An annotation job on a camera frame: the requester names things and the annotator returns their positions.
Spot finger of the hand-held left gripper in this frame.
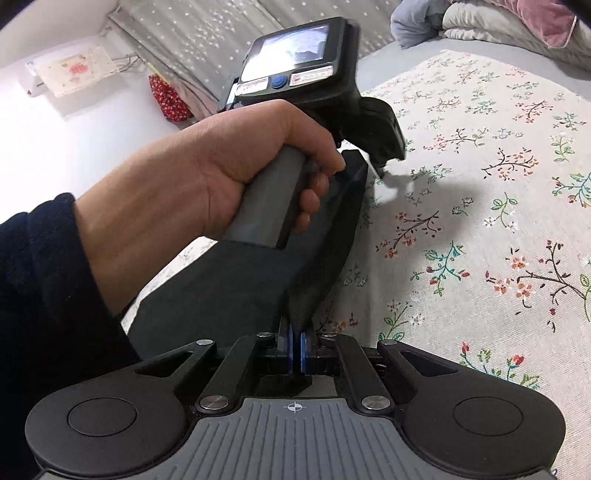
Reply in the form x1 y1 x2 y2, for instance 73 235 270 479
368 158 405 188

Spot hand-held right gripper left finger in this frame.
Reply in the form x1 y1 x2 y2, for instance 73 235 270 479
132 318 296 413

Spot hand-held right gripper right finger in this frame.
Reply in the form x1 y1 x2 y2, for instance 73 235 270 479
298 330 456 414

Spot black pants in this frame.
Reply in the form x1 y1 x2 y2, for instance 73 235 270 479
122 148 371 398

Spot person's left forearm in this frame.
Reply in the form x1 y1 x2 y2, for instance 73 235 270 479
0 148 172 480

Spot person's left hand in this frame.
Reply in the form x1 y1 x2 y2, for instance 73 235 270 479
141 98 348 265

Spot floral printed cloth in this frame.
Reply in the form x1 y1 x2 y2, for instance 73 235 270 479
122 48 591 480

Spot grey star-print curtain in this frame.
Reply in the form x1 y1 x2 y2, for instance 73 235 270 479
107 0 403 121

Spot pink cloth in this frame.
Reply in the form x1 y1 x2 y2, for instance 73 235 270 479
178 79 221 121

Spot blue-grey cloth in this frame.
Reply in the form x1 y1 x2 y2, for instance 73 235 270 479
390 0 452 49

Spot red floral bag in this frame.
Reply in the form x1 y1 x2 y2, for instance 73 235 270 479
148 74 193 124

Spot folded grey white blanket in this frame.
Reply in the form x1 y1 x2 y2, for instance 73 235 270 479
438 0 555 47

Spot pink pillow with white piping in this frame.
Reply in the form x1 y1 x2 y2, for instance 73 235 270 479
489 0 579 49

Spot floral air conditioner cover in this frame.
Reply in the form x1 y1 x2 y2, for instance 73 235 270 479
36 45 123 99

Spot white cable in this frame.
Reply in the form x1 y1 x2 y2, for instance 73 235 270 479
110 52 141 75

